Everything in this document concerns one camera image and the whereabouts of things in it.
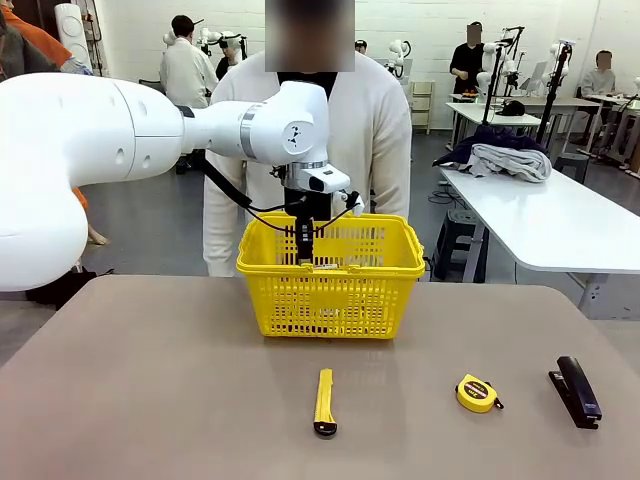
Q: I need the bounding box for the grey plastic stool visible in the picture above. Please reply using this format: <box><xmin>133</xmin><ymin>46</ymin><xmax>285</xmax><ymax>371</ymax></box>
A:
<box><xmin>554</xmin><ymin>152</ymin><xmax>592</xmax><ymax>184</ymax></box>
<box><xmin>432</xmin><ymin>208</ymin><xmax>489</xmax><ymax>282</ymax></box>

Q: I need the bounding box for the yellow black utility knife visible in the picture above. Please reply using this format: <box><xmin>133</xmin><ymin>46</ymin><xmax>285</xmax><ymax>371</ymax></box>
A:
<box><xmin>312</xmin><ymin>367</ymin><xmax>339</xmax><ymax>439</ymax></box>

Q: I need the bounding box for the grey crumpled clothing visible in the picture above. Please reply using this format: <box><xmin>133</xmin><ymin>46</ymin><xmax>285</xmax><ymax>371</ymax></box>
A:
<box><xmin>469</xmin><ymin>142</ymin><xmax>554</xmax><ymax>182</ymax></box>

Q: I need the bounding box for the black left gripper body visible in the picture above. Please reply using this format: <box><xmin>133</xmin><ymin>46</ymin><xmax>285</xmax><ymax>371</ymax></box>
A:
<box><xmin>283</xmin><ymin>185</ymin><xmax>335</xmax><ymax>224</ymax></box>

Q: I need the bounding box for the person in black cap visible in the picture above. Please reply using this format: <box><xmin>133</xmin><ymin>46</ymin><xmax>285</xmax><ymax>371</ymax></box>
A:
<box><xmin>214</xmin><ymin>32</ymin><xmax>242</xmax><ymax>81</ymax></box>

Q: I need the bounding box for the dark navy crumpled clothing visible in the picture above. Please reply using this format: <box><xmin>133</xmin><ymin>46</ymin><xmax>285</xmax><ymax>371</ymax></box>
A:
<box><xmin>432</xmin><ymin>124</ymin><xmax>551</xmax><ymax>171</ymax></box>

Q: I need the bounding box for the seated person in light top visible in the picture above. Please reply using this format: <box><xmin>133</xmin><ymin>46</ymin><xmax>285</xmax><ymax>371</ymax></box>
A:
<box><xmin>579</xmin><ymin>49</ymin><xmax>619</xmax><ymax>99</ymax></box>

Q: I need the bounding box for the yellow plastic shopping basket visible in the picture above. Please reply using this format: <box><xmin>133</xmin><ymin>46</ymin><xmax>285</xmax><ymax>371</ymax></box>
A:
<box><xmin>234</xmin><ymin>210</ymin><xmax>427</xmax><ymax>340</ymax></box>

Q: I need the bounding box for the white background table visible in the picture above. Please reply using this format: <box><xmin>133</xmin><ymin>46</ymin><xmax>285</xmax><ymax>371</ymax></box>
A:
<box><xmin>444</xmin><ymin>99</ymin><xmax>544</xmax><ymax>151</ymax></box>

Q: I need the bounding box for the white shelf cart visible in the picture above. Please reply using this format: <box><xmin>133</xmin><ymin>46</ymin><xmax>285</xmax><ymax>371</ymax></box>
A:
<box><xmin>409</xmin><ymin>79</ymin><xmax>437</xmax><ymax>135</ymax></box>

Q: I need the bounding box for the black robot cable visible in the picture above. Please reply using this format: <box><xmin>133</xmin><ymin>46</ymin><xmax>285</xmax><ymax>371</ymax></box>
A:
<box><xmin>198</xmin><ymin>152</ymin><xmax>359</xmax><ymax>236</ymax></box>

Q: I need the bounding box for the person in white cardigan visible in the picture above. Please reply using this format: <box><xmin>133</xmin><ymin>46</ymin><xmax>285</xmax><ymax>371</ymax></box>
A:
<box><xmin>202</xmin><ymin>0</ymin><xmax>414</xmax><ymax>279</ymax></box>

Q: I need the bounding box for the person's left forearm white sleeve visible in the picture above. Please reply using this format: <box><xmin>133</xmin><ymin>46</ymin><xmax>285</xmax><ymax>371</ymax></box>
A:
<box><xmin>372</xmin><ymin>159</ymin><xmax>414</xmax><ymax>220</ymax></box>

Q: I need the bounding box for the yellow tape measure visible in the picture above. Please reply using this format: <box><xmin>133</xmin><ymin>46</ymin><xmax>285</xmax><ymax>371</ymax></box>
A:
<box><xmin>454</xmin><ymin>372</ymin><xmax>505</xmax><ymax>414</ymax></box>

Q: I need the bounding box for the blue patterned garment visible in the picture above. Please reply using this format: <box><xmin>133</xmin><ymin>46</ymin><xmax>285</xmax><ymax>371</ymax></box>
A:
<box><xmin>58</xmin><ymin>55</ymin><xmax>95</xmax><ymax>77</ymax></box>

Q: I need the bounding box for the tall white cylindrical appliance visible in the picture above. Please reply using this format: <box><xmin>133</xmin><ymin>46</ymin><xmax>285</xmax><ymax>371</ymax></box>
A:
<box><xmin>53</xmin><ymin>2</ymin><xmax>94</xmax><ymax>71</ymax></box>

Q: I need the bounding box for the person in black clothes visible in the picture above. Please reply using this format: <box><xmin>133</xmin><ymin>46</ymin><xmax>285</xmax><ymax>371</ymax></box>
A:
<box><xmin>448</xmin><ymin>22</ymin><xmax>486</xmax><ymax>97</ymax></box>

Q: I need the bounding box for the black tripod stand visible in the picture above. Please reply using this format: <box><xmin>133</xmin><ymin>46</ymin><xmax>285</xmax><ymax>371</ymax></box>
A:
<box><xmin>479</xmin><ymin>25</ymin><xmax>526</xmax><ymax>126</ymax></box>
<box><xmin>537</xmin><ymin>40</ymin><xmax>577</xmax><ymax>151</ymax></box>

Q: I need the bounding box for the person's right forearm white sleeve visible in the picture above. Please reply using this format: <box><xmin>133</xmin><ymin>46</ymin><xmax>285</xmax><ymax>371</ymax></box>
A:
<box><xmin>202</xmin><ymin>159</ymin><xmax>247</xmax><ymax>279</ymax></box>

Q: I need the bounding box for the person in white lab coat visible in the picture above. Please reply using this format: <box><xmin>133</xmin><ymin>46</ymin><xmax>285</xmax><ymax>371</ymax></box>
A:
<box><xmin>158</xmin><ymin>14</ymin><xmax>220</xmax><ymax>110</ymax></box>

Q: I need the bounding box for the large white table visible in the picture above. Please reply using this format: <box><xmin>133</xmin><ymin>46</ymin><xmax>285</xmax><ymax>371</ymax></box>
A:
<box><xmin>438</xmin><ymin>163</ymin><xmax>640</xmax><ymax>319</ymax></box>

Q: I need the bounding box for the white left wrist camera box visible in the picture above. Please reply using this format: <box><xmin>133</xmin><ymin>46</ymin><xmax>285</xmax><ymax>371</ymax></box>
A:
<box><xmin>298</xmin><ymin>167</ymin><xmax>352</xmax><ymax>195</ymax></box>

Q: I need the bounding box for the black stapler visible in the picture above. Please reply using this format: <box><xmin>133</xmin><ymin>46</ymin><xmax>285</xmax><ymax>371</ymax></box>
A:
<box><xmin>547</xmin><ymin>355</ymin><xmax>604</xmax><ymax>430</ymax></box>

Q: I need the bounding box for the mannequin in dark green vest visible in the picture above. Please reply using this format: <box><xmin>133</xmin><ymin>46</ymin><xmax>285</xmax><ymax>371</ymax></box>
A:
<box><xmin>0</xmin><ymin>19</ymin><xmax>59</xmax><ymax>82</ymax></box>

